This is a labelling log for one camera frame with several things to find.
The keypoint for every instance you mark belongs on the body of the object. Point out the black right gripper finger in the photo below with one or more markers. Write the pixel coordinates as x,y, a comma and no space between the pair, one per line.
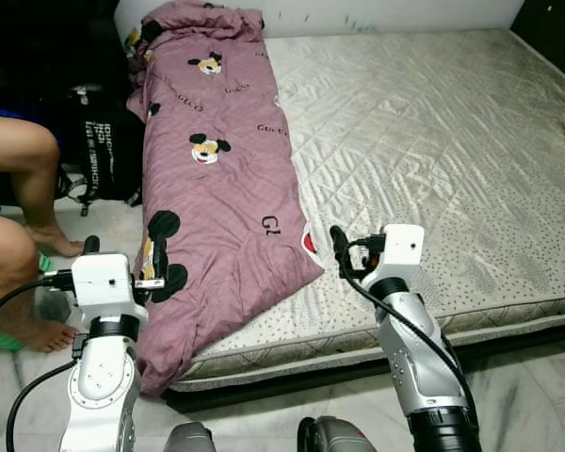
342,251

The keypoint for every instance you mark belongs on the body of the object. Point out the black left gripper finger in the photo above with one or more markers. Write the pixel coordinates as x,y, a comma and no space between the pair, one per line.
91,246
161,262

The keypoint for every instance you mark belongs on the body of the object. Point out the black backpack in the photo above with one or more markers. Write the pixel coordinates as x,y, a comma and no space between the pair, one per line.
99,151

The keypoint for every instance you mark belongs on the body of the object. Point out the pink cartoon print blanket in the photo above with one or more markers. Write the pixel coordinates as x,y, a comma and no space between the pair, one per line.
226,188

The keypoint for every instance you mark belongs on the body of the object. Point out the person's left bare leg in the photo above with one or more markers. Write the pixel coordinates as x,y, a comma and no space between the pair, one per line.
19,169

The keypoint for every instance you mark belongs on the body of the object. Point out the white quilted mattress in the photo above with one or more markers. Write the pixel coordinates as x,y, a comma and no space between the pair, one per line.
433,141

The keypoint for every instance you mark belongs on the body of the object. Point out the grey robot left leg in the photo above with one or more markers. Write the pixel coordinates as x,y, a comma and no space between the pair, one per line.
188,438

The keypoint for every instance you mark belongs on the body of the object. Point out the grey robot leg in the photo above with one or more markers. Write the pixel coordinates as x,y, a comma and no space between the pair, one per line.
334,435
188,438

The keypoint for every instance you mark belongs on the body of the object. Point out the grey robot right leg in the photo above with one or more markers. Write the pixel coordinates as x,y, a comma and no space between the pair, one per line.
334,435

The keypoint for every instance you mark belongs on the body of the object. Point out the black tufted headboard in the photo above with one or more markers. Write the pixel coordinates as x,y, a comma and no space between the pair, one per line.
560,19

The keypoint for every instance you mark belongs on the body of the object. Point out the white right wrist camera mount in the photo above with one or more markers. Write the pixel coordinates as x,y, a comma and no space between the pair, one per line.
402,250

